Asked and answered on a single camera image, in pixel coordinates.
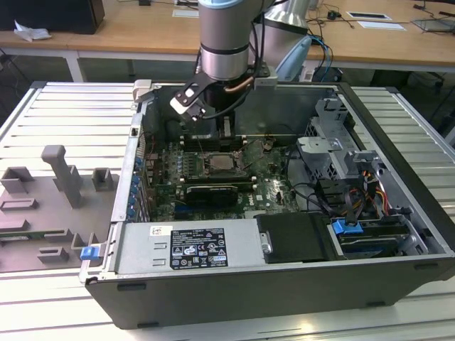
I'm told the silver CPU chip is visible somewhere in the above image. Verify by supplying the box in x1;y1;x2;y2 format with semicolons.
208;155;232;171

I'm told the black RAM slot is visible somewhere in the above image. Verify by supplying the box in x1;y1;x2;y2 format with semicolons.
181;146;248;151
181;135;248;141
181;139;248;144
176;183;257;188
181;142;248;148
176;175;257;180
176;178;257;183
176;180;257;185

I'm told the CPU socket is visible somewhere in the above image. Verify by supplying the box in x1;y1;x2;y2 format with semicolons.
198;151;250;178

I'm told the blue expansion slot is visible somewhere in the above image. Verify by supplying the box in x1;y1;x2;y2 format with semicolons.
173;202;195;218

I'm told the grey case latch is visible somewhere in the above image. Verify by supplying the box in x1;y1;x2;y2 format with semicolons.
132;80;154;104

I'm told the black graphics card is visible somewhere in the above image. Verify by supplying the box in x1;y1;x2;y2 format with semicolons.
185;183;239;209

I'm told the green motherboard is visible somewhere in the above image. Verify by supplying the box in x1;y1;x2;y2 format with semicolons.
141;134;303;221

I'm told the wooden desk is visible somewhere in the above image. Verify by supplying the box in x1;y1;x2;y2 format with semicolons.
0;0;455;77

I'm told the perforated metal drive cage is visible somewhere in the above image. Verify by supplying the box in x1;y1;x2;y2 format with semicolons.
296;97;383;180

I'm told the black plastic shroud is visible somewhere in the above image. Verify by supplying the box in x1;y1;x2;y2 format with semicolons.
255;212;337;264

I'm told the silver power supply unit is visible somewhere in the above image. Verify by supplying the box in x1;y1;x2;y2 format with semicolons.
106;218;274;276

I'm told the grey parts rack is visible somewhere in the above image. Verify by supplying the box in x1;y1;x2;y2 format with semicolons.
0;144;120;274

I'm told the hard disk in blue carrier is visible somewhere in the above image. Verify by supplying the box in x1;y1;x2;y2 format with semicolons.
330;219;410;259

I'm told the black desktop computer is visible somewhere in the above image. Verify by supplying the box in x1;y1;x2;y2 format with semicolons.
0;0;106;36

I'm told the black and grey PC case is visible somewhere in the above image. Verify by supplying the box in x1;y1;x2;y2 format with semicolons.
80;80;455;330

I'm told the crumpled white paper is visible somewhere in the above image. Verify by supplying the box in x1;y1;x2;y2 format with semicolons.
13;19;51;40

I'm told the clear plastic tray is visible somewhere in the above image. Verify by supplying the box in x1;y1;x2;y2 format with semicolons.
412;16;455;36

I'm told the green RAM stick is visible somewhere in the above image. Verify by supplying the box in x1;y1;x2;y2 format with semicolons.
0;231;70;242

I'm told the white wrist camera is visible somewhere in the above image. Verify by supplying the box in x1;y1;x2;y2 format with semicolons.
169;72;208;122

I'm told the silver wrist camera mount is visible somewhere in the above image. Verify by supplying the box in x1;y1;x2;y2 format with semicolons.
253;63;279;88

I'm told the blue cable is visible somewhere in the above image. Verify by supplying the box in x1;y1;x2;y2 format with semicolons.
308;33;335;77

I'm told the thick black cable loop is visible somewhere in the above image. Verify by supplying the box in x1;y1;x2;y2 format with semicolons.
289;183;333;217

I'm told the flat black disk wire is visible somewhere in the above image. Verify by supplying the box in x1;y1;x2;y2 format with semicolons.
343;188;358;228

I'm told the yellow red wire bundle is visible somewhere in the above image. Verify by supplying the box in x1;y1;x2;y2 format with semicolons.
358;170;390;217

